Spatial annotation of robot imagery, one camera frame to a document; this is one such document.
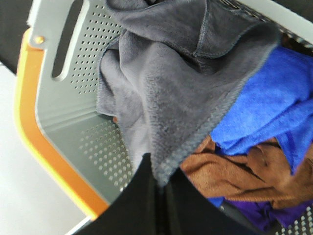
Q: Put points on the brown microfibre towel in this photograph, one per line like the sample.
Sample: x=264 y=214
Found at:
x=262 y=174

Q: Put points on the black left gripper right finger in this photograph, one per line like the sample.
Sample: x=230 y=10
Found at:
x=189 y=213

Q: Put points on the grey perforated laundry basket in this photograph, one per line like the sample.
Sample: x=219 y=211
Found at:
x=57 y=115

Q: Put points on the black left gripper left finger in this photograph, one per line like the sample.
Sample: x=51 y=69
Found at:
x=134 y=212

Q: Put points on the grey microfibre towel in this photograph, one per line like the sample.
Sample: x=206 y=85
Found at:
x=174 y=72

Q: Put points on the purple microfibre towel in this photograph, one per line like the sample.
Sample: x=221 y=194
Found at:
x=262 y=218

